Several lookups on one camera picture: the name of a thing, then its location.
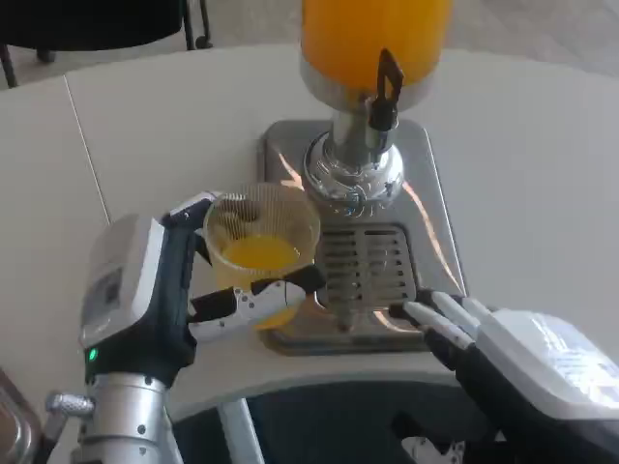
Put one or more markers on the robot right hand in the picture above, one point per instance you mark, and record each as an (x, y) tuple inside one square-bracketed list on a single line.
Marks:
[(532, 367)]

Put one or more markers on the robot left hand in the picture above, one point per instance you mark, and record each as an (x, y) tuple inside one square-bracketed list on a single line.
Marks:
[(145, 319)]

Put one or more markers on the clear ribbed glass cup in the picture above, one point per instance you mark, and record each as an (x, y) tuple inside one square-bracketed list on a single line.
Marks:
[(261, 241)]

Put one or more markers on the robot left silver forearm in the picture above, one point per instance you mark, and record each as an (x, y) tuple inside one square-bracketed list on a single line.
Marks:
[(126, 425)]

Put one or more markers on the white table leg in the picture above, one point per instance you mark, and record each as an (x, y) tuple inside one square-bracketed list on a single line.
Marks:
[(237, 435)]

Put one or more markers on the steel tray corner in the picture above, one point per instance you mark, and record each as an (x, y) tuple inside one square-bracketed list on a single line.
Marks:
[(17, 425)]

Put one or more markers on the steel drip tray base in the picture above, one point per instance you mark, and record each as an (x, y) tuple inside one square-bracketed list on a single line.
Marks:
[(435, 203)]

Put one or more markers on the steel slotted drip grid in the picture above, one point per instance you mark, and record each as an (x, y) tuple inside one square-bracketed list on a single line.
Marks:
[(348, 266)]

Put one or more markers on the black tap lever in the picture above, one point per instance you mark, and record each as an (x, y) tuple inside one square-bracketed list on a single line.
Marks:
[(384, 106)]

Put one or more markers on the black chair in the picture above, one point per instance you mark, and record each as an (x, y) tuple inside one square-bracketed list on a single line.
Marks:
[(97, 19)]

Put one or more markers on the orange juice dispenser steel stand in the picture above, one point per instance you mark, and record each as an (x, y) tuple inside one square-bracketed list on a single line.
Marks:
[(367, 34)]

